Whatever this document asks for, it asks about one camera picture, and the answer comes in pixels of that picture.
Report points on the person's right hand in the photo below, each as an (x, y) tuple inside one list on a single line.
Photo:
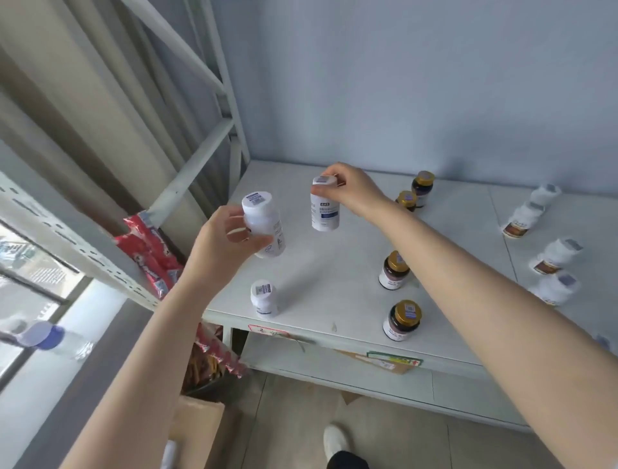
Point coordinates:
[(357, 191)]

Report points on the person's left hand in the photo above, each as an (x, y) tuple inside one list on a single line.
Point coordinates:
[(217, 246)]

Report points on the white metal shelf rack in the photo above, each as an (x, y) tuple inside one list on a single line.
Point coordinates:
[(328, 270)]

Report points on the person's right forearm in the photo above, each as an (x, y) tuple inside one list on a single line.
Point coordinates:
[(507, 319)]

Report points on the person's left forearm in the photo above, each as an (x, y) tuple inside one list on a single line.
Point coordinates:
[(140, 381)]

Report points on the small open cardboard box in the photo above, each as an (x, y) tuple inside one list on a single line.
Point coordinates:
[(357, 360)]

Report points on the closed brown cardboard box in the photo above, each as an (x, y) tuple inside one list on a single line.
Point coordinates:
[(198, 430)]

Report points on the clear water bottle blue label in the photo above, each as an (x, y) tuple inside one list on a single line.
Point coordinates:
[(48, 338)]

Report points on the person's right white shoe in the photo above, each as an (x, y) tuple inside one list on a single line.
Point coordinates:
[(335, 442)]

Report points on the person's black trousers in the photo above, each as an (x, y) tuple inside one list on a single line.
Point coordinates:
[(348, 460)]

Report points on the bunch of red snack strips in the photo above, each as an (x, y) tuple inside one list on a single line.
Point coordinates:
[(149, 256)]

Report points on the pile of colourful snack packets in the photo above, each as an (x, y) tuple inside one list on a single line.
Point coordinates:
[(203, 367)]

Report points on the window with metal bars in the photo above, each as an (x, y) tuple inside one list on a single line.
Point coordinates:
[(29, 299)]

